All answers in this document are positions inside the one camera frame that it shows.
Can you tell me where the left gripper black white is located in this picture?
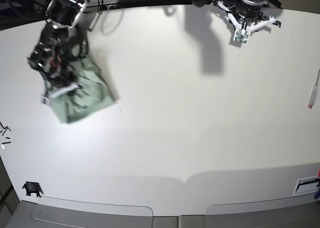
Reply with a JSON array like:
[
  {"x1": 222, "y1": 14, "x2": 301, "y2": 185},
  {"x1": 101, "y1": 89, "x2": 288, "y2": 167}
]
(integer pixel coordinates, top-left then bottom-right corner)
[{"x1": 211, "y1": 0, "x2": 282, "y2": 32}]

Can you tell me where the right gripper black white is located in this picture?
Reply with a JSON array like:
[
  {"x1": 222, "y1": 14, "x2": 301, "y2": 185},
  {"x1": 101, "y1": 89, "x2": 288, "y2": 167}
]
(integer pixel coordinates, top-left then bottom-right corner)
[{"x1": 43, "y1": 72, "x2": 80, "y2": 99}]

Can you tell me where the light green T-shirt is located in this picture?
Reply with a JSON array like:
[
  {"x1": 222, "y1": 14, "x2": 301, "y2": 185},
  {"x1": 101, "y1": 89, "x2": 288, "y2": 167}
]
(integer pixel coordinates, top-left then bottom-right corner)
[{"x1": 49, "y1": 55, "x2": 116, "y2": 124}]

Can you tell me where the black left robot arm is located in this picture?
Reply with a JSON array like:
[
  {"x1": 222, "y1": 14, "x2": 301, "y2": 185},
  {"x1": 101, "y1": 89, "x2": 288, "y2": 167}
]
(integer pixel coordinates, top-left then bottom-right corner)
[{"x1": 211, "y1": 0, "x2": 282, "y2": 32}]

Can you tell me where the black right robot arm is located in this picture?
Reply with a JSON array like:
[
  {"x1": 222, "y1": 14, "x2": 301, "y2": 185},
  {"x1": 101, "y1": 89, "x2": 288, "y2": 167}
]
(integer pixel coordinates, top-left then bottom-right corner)
[{"x1": 27, "y1": 0, "x2": 90, "y2": 103}]

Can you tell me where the black hex key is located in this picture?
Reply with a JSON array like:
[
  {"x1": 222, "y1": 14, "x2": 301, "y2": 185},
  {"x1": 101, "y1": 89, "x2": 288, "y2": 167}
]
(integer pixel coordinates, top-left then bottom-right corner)
[{"x1": 0, "y1": 122, "x2": 12, "y2": 136}]

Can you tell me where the black and white bit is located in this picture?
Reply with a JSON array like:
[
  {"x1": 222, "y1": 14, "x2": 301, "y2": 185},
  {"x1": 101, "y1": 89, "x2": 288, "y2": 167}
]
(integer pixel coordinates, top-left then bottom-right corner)
[{"x1": 1, "y1": 142, "x2": 11, "y2": 150}]

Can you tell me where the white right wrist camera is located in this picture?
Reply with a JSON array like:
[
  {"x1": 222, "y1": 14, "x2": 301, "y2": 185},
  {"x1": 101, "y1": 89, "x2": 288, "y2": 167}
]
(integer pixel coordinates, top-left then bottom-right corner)
[{"x1": 40, "y1": 95, "x2": 51, "y2": 106}]

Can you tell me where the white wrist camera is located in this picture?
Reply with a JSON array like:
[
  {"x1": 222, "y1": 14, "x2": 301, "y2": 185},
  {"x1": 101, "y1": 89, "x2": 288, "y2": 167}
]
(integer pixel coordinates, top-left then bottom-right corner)
[
  {"x1": 233, "y1": 28, "x2": 251, "y2": 44},
  {"x1": 40, "y1": 95, "x2": 51, "y2": 106}
]

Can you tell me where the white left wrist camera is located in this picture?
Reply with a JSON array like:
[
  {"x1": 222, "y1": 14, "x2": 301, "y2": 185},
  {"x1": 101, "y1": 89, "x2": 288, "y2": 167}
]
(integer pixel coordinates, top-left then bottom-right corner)
[{"x1": 233, "y1": 28, "x2": 251, "y2": 44}]

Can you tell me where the clear handled screwdriver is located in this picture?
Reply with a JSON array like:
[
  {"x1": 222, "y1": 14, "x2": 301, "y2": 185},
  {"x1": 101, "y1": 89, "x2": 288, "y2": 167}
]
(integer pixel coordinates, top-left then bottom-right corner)
[{"x1": 308, "y1": 70, "x2": 320, "y2": 109}]

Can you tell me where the black clamp bracket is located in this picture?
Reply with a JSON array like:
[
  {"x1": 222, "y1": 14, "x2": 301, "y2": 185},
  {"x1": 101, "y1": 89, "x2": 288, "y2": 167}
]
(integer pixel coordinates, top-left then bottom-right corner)
[{"x1": 22, "y1": 181, "x2": 44, "y2": 197}]

